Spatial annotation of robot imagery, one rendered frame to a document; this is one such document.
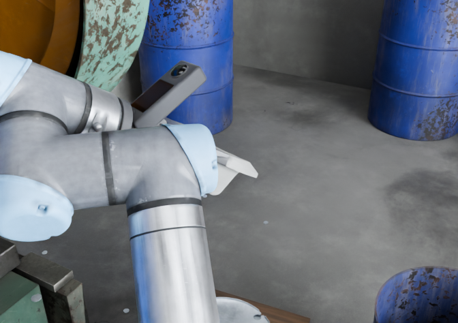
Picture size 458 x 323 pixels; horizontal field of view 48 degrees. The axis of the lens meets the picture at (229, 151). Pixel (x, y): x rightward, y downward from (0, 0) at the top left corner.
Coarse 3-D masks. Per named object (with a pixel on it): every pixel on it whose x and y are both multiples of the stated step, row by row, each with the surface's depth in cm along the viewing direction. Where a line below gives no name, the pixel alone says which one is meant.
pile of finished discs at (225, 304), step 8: (224, 304) 146; (232, 304) 146; (240, 304) 146; (248, 304) 146; (224, 312) 144; (232, 312) 144; (240, 312) 144; (248, 312) 144; (256, 312) 144; (224, 320) 140; (232, 320) 141; (240, 320) 141; (248, 320) 141; (256, 320) 141; (264, 320) 141
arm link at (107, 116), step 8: (96, 88) 59; (96, 96) 57; (104, 96) 59; (112, 96) 60; (96, 104) 57; (104, 104) 58; (112, 104) 59; (120, 104) 61; (96, 112) 57; (104, 112) 58; (112, 112) 58; (120, 112) 59; (88, 120) 56; (96, 120) 57; (104, 120) 58; (112, 120) 58; (120, 120) 60; (88, 128) 57; (96, 128) 57; (104, 128) 58; (112, 128) 58
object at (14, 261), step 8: (0, 240) 120; (0, 248) 118; (8, 248) 118; (0, 256) 116; (8, 256) 118; (16, 256) 120; (0, 264) 116; (8, 264) 118; (16, 264) 121; (0, 272) 117; (8, 272) 119
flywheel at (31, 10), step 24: (0, 0) 107; (24, 0) 103; (48, 0) 100; (72, 0) 92; (0, 24) 110; (24, 24) 106; (48, 24) 103; (72, 24) 94; (0, 48) 114; (24, 48) 110; (48, 48) 101; (72, 48) 97; (72, 72) 103
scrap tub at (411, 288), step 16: (400, 272) 143; (416, 272) 145; (432, 272) 146; (448, 272) 145; (384, 288) 139; (400, 288) 146; (416, 288) 148; (432, 288) 148; (448, 288) 147; (384, 304) 144; (400, 304) 149; (416, 304) 151; (432, 304) 151; (448, 304) 150; (384, 320) 148; (400, 320) 152; (416, 320) 154; (432, 320) 154; (448, 320) 152
